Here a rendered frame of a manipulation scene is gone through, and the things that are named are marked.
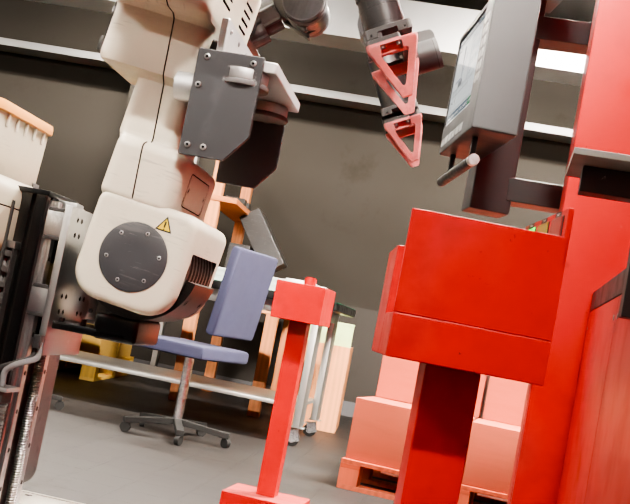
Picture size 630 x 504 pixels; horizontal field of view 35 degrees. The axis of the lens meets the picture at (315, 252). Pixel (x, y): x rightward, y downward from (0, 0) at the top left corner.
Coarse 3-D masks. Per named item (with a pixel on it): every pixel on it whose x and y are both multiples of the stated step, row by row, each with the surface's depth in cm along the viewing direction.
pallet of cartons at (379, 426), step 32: (384, 384) 483; (480, 384) 474; (512, 384) 470; (384, 416) 447; (480, 416) 499; (512, 416) 468; (352, 448) 449; (384, 448) 445; (480, 448) 435; (512, 448) 432; (352, 480) 445; (480, 480) 434
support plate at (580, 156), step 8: (576, 152) 146; (584, 152) 146; (592, 152) 146; (600, 152) 145; (608, 152) 145; (576, 160) 151; (584, 160) 149; (592, 160) 148; (600, 160) 147; (608, 160) 146; (616, 160) 145; (624, 160) 145; (568, 168) 158; (576, 168) 156; (608, 168) 152; (616, 168) 151; (624, 168) 150; (576, 176) 163
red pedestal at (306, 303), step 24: (288, 288) 319; (312, 288) 318; (288, 312) 318; (312, 312) 317; (288, 336) 325; (288, 360) 324; (288, 384) 323; (288, 408) 322; (288, 432) 325; (264, 456) 322; (264, 480) 321
